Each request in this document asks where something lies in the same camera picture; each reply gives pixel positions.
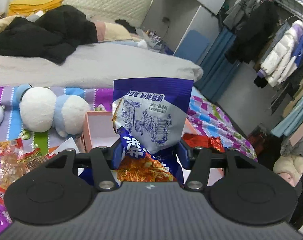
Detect white puffer jacket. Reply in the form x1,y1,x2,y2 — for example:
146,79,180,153
254,20,303,88

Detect red clear snack bag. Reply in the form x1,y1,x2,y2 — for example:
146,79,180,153
0,138,48,206

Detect blue white snack bag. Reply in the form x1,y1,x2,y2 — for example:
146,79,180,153
111,77,193,184

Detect grey white wardrobe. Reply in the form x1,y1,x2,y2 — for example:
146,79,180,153
142,0,226,64

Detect red foil packet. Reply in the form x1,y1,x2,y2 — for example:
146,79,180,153
182,133,225,153

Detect hanging dark clothes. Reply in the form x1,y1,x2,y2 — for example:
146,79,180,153
222,0,279,64

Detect black jacket on bed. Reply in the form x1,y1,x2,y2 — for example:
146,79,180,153
0,5,98,64

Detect pink open storage box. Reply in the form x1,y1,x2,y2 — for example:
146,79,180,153
81,110,226,186

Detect grey duvet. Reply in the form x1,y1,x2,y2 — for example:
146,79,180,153
0,42,203,88

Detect beige pillow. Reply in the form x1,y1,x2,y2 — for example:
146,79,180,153
94,21,138,42

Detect yellow folded blanket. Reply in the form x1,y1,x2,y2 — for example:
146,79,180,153
7,0,64,16

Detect colourful floral bed sheet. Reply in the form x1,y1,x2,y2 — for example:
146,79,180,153
0,85,256,234

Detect white blue plush toy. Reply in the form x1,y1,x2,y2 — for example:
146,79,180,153
16,84,90,138

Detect blue curtain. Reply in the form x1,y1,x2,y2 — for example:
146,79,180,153
195,28,240,102

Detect shrimp flavour snack bag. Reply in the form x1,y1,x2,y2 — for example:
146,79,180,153
51,137,80,155

